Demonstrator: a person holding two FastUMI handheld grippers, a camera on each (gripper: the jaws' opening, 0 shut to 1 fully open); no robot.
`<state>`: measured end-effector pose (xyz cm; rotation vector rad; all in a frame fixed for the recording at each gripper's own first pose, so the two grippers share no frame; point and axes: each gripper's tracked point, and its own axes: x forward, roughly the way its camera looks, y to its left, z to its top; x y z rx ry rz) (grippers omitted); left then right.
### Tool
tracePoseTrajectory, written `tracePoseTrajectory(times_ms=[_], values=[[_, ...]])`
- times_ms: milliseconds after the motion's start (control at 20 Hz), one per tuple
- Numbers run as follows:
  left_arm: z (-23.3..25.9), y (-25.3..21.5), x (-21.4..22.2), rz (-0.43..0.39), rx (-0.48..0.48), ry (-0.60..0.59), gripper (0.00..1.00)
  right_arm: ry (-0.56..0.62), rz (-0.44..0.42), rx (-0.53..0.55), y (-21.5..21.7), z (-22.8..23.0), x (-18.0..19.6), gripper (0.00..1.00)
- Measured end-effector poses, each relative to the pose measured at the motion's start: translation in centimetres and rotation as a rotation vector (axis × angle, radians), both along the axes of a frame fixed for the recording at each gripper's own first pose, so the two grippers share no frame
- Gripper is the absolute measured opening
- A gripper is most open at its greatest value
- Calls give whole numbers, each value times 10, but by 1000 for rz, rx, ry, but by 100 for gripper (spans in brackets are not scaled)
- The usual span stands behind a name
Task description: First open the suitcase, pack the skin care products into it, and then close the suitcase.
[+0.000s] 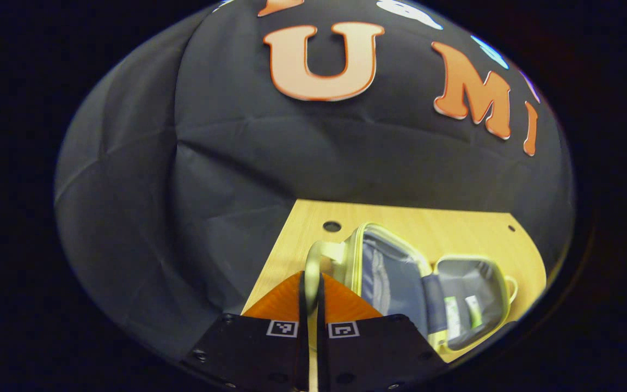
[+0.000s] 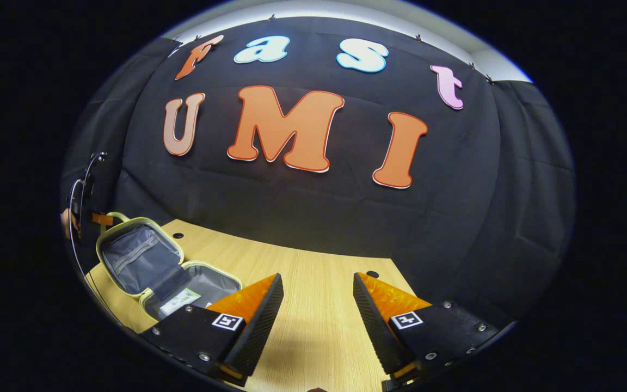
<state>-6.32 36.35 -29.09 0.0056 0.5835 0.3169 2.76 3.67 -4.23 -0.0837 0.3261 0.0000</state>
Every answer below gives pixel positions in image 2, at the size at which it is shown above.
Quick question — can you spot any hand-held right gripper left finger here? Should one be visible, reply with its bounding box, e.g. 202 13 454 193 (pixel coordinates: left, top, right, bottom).
139 272 285 387

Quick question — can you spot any thin black cable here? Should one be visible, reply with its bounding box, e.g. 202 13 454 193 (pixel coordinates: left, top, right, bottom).
67 152 108 278

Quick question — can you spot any large white green cream tube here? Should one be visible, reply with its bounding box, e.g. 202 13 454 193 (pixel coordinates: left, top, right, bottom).
159 287 202 317

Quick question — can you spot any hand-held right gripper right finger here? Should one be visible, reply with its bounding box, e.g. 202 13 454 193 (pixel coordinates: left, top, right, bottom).
353 271 510 388

